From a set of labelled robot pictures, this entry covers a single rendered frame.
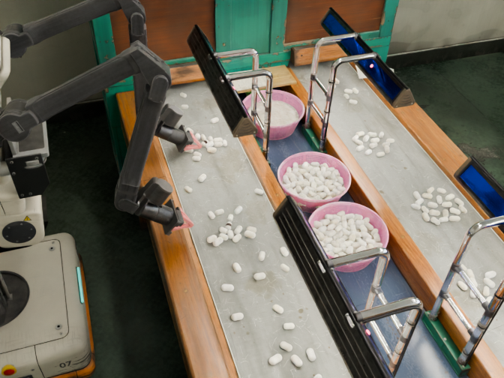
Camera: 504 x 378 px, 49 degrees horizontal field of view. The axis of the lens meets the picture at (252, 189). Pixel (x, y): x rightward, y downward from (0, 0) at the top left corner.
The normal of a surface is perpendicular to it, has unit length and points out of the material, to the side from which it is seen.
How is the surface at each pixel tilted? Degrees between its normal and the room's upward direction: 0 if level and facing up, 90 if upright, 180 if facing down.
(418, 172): 0
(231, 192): 0
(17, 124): 79
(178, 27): 90
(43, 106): 72
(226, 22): 90
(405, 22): 90
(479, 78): 0
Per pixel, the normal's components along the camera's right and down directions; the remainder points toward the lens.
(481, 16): 0.31, 0.66
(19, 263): 0.03, -0.73
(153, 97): 0.17, 0.53
